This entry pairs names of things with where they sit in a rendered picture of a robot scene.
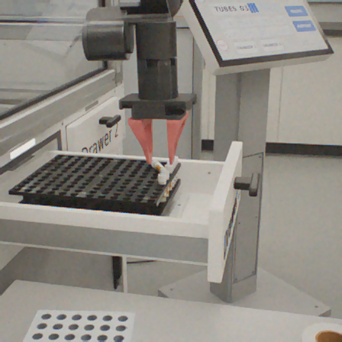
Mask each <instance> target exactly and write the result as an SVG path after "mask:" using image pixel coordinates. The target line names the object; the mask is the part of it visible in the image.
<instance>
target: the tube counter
mask: <svg viewBox="0 0 342 342"><path fill-rule="evenodd" d="M237 5H238V7H239V9H240V11H241V13H243V14H259V13H276V12H283V11H282V10H281V8H280V7H279V3H278V2H237Z"/></svg>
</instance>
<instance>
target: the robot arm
mask: <svg viewBox="0 0 342 342"><path fill-rule="evenodd" d="M183 1H184V0H140V1H138V2H120V5H119V6H113V7H104V8H92V9H90V10H88V11H87V13H86V20H85V22H84V24H83V28H82V45H83V50H84V54H85V58H86V59H87V60H88V61H128V60H129V59H130V57H131V53H133V52H134V46H135V39H134V26H135V29H136V46H137V79H138V93H130V94H128V95H126V96H125V97H123V98H122V99H120V100H118V107H119V109H120V110H123V109H124V108H131V117H130V118H128V120H127V122H128V124H129V127H130V129H131V130H132V132H133V133H134V134H135V136H136V137H137V140H138V142H139V143H140V145H141V147H142V149H143V152H144V156H145V158H146V161H147V163H149V164H151V163H152V161H153V119H166V128H167V141H168V154H169V164H170V165H172V164H173V161H174V158H176V150H177V146H178V142H179V138H180V135H181V133H182V130H183V128H184V125H185V123H186V120H187V118H188V117H189V110H191V109H192V105H195V104H196V103H197V98H196V94H195V93H179V88H178V59H176V56H177V24H176V21H173V17H174V16H176V15H177V13H178V12H179V9H180V8H181V6H182V3H183ZM168 113H169V114H168Z"/></svg>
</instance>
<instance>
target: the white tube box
mask: <svg viewBox="0 0 342 342"><path fill-rule="evenodd" d="M136 339H137V324H136V312H135V311H134V312H132V311H73V310H39V309H38V310H37V312H36V315H35V316H34V320H33V321H32V323H31V326H30V328H29V330H28V331H27V333H26V334H25V337H24V339H23V342H136Z"/></svg>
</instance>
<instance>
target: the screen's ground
mask: <svg viewBox="0 0 342 342"><path fill-rule="evenodd" d="M207 2H208V3H196V2H195V3H196V5H197V7H198V9H199V11H200V13H201V15H202V17H203V19H204V21H205V23H206V25H207V27H208V29H209V32H210V34H211V37H212V39H213V40H214V39H222V38H225V37H224V35H223V33H222V30H221V28H220V25H219V23H218V21H217V19H216V18H220V17H237V16H253V15H285V17H286V19H287V21H288V23H289V25H290V27H291V29H292V32H293V34H294V35H286V36H276V37H258V38H247V39H237V40H226V41H227V44H229V47H230V49H231V51H225V52H220V51H219V52H220V54H221V57H222V60H235V59H243V57H250V56H264V55H272V54H279V53H293V52H301V51H308V50H323V49H328V48H327V45H326V43H325V41H324V39H323V37H321V35H320V33H319V30H318V29H317V27H316V25H315V23H314V21H313V19H312V16H311V15H310V13H308V10H307V8H306V7H305V5H304V2H303V1H302V0H211V1H207ZM237 2H278V3H279V7H280V8H281V10H282V11H283V12H276V13H259V14H243V13H241V11H240V9H239V7H238V5H237ZM284 6H304V8H305V10H306V12H307V13H308V16H300V17H289V15H288V13H287V12H286V10H285V8H284ZM310 20H311V21H312V23H313V25H314V26H315V28H316V31H311V32H301V33H298V32H297V30H296V29H295V28H294V26H293V24H292V21H310ZM277 37H279V39H280V40H281V42H282V43H283V46H284V48H285V49H286V50H283V51H274V52H266V53H264V51H263V48H262V47H261V44H260V42H259V40H258V39H267V38H277ZM239 40H255V41H256V43H257V46H258V47H259V49H260V52H261V53H252V54H244V55H238V54H237V51H236V50H235V48H234V45H233V43H232V41H239ZM214 42H215V41H214ZM215 44H216V42H215ZM216 46H217V44H216Z"/></svg>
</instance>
